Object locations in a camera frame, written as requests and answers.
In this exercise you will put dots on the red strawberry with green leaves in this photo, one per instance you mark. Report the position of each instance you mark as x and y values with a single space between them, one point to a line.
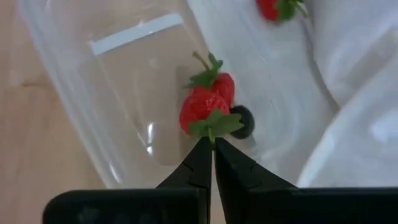
267 7
225 87
199 105

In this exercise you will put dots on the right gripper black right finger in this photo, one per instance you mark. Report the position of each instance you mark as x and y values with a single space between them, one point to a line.
236 177

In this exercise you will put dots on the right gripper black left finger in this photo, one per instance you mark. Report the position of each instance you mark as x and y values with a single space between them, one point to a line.
199 171

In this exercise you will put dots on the clear plastic tupperware container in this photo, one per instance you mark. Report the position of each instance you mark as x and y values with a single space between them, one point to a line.
124 93

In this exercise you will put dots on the white cloth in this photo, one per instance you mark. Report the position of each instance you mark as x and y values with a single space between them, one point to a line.
357 77

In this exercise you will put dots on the dark cherry with green stem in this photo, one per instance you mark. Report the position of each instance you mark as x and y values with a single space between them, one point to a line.
245 124

